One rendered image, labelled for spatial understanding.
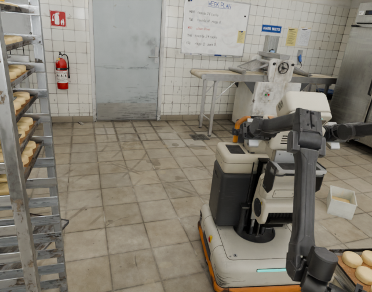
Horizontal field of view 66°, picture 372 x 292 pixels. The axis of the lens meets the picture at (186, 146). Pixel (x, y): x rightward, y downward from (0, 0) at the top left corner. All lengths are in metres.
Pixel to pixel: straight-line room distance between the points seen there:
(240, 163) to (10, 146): 1.31
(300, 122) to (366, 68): 4.00
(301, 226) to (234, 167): 0.92
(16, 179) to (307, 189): 0.77
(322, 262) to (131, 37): 4.26
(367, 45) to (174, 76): 2.84
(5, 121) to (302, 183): 0.78
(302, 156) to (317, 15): 5.28
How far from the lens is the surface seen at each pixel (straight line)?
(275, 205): 1.62
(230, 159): 1.73
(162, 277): 2.03
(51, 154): 1.24
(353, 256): 1.00
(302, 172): 0.93
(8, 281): 1.02
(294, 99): 1.42
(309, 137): 0.96
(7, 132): 0.74
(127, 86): 4.77
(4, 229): 0.91
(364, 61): 4.97
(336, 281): 1.04
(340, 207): 3.03
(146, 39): 4.73
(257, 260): 1.84
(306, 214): 0.91
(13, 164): 0.77
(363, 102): 4.91
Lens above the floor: 1.48
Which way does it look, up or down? 22 degrees down
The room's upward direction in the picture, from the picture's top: 5 degrees clockwise
